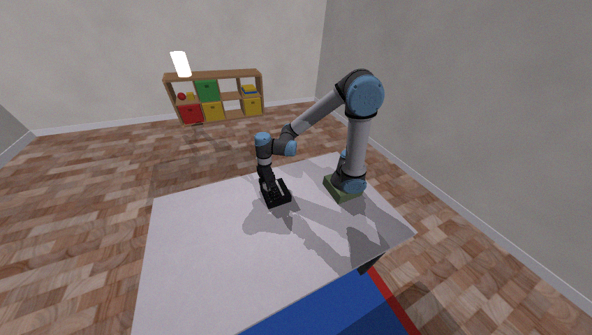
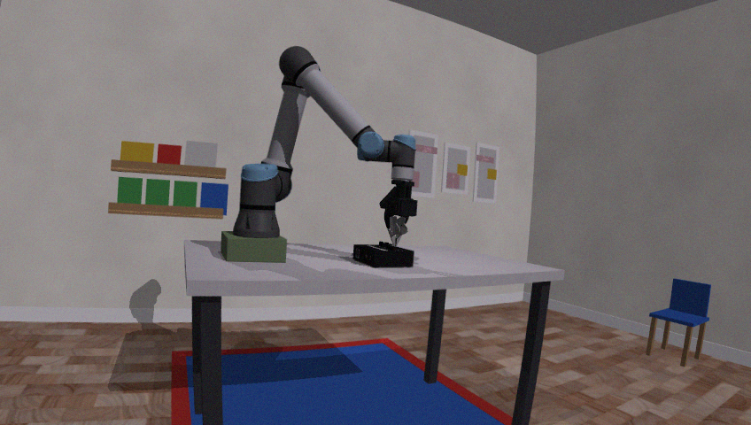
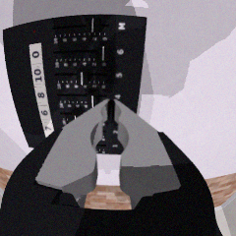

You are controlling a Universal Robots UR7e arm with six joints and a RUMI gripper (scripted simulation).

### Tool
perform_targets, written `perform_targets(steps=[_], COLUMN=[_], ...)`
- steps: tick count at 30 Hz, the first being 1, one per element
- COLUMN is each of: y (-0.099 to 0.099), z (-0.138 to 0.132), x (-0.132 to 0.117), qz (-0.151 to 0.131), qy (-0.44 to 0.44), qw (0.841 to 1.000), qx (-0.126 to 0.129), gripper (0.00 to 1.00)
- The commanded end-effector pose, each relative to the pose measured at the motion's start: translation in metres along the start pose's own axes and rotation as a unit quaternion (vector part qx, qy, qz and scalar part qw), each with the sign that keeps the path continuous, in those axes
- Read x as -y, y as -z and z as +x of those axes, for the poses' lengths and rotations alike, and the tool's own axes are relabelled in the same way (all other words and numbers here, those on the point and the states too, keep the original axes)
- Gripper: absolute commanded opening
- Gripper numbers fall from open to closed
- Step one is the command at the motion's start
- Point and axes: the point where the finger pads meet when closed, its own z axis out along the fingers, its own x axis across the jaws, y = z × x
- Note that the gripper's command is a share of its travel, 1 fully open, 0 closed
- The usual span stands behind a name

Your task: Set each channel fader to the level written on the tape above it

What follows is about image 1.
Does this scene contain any black lighting desk panel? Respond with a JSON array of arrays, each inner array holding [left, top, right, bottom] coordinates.
[[260, 178, 292, 209]]

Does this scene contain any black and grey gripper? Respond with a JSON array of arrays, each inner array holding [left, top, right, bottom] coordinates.
[[256, 163, 275, 192]]

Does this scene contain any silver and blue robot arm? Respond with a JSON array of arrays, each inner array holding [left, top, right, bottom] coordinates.
[[254, 68, 385, 194]]

